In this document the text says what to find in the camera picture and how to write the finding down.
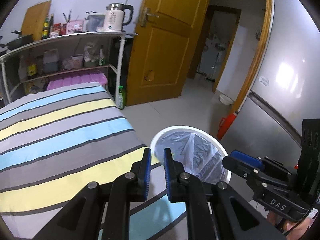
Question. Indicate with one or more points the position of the striped tablecloth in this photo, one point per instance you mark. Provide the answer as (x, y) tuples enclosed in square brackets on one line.
[(53, 144)]

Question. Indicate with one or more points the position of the wooden cutting board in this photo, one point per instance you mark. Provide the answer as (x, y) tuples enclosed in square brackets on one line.
[(34, 20)]

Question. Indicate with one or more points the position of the silver refrigerator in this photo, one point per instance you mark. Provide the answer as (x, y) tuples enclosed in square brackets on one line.
[(285, 91)]

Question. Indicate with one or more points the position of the yellow wooden door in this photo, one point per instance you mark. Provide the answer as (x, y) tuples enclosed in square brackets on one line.
[(162, 51)]

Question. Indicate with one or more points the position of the black frying pan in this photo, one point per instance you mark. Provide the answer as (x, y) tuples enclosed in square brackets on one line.
[(22, 40)]

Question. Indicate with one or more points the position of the white trash bin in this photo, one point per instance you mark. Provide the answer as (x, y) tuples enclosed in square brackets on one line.
[(190, 154)]

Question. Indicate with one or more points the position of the black camera mount box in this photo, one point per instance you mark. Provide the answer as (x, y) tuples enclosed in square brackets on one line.
[(308, 163)]

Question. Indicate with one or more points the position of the dark sauce bottle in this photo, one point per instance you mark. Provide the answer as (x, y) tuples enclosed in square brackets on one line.
[(48, 23)]

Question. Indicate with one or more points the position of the white electric kettle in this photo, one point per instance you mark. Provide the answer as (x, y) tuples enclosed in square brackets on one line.
[(114, 17)]

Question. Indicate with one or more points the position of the metal kitchen shelf rack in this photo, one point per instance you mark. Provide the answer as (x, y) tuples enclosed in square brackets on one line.
[(68, 46)]

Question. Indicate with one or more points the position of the grey oil jug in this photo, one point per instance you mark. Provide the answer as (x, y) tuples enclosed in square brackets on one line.
[(51, 61)]

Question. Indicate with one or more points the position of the green plastic bottle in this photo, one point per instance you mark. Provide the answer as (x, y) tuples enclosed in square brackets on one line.
[(121, 101)]

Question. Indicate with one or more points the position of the pink utensil holder box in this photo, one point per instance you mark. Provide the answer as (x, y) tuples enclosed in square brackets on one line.
[(74, 27)]

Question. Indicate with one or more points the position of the clear plastic container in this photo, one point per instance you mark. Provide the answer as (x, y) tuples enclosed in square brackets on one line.
[(94, 22)]

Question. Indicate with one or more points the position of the clear bin liner bag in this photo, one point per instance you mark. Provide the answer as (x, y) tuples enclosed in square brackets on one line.
[(192, 154)]

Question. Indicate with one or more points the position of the brass door handle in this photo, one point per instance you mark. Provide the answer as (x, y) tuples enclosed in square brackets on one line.
[(145, 15)]

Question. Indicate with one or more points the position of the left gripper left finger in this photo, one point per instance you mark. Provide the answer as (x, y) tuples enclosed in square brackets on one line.
[(142, 171)]

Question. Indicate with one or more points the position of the person's right hand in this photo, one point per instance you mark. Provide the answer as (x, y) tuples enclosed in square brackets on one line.
[(295, 232)]

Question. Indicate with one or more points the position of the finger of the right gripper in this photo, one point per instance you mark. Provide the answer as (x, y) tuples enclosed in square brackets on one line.
[(249, 160), (242, 167)]

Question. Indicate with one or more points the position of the white bowl on floor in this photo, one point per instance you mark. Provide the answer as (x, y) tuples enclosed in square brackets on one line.
[(225, 100)]

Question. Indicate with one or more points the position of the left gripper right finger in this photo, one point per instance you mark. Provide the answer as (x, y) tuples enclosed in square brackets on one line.
[(173, 169)]

